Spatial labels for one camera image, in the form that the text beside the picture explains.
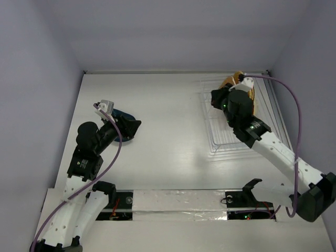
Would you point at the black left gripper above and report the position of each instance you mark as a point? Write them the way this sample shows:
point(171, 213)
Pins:
point(127, 127)

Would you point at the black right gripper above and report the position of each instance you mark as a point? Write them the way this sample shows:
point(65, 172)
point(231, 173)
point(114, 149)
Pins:
point(217, 97)

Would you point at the dark blue plate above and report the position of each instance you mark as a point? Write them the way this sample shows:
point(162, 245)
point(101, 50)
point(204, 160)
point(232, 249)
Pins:
point(117, 114)

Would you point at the square woven plate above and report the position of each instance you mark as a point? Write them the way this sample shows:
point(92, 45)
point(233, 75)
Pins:
point(228, 82)
point(238, 76)

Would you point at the round bamboo plate green rim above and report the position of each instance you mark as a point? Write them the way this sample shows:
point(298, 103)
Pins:
point(251, 94)

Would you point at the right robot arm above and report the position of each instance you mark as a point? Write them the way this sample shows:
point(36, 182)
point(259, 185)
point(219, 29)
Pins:
point(308, 191)

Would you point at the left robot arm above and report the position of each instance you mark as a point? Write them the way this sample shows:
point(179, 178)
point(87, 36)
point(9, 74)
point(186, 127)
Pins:
point(84, 195)

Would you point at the small woven plate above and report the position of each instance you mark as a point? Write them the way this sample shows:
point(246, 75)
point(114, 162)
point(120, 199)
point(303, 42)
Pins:
point(255, 108)

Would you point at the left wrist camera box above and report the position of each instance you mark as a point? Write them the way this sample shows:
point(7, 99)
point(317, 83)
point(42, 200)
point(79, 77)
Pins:
point(105, 105)

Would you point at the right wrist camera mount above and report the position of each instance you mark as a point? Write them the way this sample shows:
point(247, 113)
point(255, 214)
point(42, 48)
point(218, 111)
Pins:
point(246, 84)

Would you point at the clear wire dish rack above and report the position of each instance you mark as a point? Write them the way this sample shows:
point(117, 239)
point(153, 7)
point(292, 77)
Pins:
point(236, 129)

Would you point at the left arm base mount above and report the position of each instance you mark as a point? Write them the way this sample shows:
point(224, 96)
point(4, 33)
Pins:
point(120, 209)

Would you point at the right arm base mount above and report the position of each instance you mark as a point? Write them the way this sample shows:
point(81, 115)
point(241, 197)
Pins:
point(242, 205)

